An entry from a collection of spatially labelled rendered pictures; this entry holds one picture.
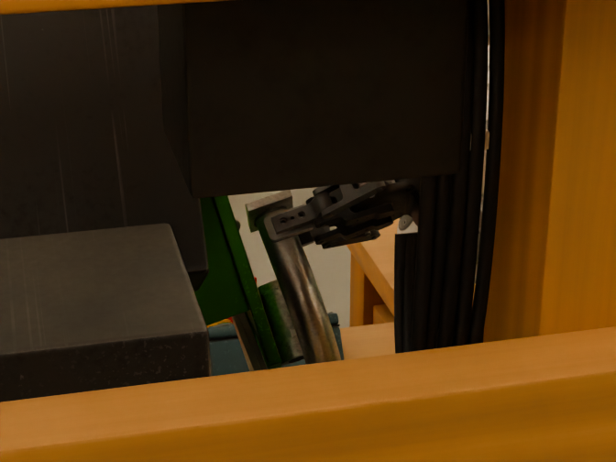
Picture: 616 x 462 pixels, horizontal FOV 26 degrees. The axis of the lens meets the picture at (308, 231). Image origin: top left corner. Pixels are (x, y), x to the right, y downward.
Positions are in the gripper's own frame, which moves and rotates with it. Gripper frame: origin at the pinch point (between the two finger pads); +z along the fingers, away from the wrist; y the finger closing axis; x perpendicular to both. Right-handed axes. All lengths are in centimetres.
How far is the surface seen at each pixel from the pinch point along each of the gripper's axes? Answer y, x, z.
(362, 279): -78, -16, -15
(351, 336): -44.3, -0.1, -6.7
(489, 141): 30.7, 9.1, -10.8
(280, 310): -13.3, 2.7, 2.1
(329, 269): -250, -70, -30
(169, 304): 19.9, 8.9, 11.2
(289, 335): -13.4, 5.2, 2.1
